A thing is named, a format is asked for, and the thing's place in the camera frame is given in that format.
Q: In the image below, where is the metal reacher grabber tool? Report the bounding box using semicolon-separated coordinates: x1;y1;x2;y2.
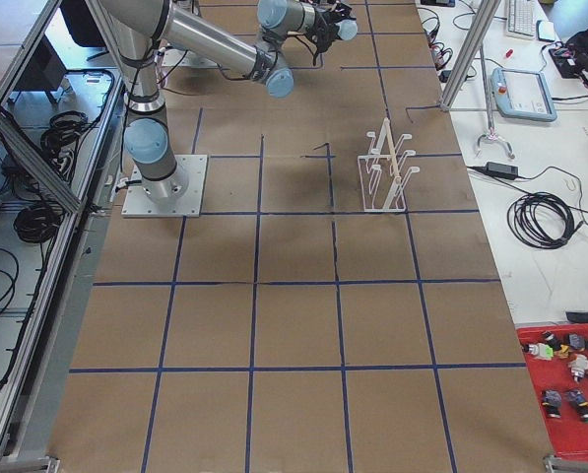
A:
474;43;516;160

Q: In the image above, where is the black power adapter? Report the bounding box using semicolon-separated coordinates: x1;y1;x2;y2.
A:
485;162;519;180

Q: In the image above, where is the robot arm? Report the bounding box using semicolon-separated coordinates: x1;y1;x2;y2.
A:
88;1;358;203

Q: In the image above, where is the teach pendant tablet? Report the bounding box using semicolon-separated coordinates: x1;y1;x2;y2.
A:
490;67;557;122

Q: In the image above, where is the black smartphone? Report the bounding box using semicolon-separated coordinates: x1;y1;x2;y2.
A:
536;20;557;42

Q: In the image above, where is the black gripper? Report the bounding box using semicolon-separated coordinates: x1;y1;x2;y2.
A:
312;2;353;54

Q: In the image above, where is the white wire cup rack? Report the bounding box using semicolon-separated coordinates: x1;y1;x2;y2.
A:
357;117;421;213

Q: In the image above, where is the coiled black cable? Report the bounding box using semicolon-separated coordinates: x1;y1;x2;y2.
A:
506;192;585;249

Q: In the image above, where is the red parts tray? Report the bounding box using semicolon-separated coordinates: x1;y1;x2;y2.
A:
517;324;588;461

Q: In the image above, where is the light blue plastic cup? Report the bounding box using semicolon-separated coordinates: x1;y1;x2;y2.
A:
335;19;359;41

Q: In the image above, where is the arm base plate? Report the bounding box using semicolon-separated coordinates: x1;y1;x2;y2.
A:
121;155;209;218

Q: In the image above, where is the white keyboard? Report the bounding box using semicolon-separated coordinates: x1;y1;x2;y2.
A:
504;0;536;39

